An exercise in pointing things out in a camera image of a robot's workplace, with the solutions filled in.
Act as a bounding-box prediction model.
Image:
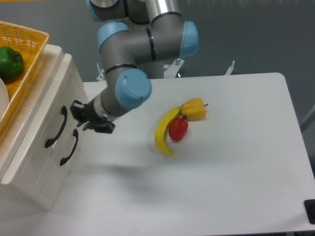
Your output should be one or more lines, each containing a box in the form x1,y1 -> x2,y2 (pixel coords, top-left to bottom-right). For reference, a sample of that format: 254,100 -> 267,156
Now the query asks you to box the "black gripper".
70,94 -> 115,134

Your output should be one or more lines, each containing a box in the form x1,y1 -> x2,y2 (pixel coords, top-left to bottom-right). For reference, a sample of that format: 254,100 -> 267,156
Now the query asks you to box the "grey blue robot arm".
70,0 -> 199,133

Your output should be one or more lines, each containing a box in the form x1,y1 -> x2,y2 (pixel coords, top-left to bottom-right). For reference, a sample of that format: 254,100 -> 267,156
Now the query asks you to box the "white drawer cabinet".
0,44 -> 88,210

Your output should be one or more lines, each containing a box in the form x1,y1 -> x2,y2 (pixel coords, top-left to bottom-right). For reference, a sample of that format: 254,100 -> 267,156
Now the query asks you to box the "yellow banana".
154,106 -> 180,156

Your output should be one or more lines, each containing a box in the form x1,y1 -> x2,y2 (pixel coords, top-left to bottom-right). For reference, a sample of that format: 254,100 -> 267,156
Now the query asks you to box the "white plate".
0,79 -> 9,118

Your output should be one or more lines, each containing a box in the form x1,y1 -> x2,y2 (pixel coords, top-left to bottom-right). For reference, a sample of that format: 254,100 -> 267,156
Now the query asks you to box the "green bell pepper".
0,46 -> 24,81

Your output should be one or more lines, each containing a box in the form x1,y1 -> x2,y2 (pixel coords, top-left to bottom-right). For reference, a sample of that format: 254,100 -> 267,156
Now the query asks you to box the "orange woven basket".
0,21 -> 50,133

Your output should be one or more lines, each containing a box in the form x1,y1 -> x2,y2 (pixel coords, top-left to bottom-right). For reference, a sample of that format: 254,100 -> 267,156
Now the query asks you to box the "red bell pepper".
168,117 -> 189,142

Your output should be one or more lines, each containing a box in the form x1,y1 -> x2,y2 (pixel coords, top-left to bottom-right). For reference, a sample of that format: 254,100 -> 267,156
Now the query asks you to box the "yellow bell pepper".
181,98 -> 206,120

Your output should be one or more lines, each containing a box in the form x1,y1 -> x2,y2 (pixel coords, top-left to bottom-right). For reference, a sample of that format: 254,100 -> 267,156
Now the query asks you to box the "black corner device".
304,199 -> 315,225

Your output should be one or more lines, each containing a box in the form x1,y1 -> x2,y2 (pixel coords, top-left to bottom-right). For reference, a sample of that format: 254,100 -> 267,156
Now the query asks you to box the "black lower drawer handle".
60,129 -> 79,167

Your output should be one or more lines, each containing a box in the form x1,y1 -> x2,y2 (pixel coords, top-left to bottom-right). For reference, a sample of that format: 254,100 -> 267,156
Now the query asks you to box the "black drawer handle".
60,129 -> 79,167
44,106 -> 68,148

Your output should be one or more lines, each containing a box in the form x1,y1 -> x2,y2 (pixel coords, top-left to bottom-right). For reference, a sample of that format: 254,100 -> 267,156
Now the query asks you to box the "black top drawer handle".
44,106 -> 68,148

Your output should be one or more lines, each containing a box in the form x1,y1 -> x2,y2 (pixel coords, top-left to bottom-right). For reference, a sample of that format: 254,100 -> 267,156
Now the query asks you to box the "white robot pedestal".
139,61 -> 164,79

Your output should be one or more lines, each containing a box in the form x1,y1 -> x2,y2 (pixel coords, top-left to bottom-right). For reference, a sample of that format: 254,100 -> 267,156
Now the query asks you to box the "white mounting bracket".
96,59 -> 235,82

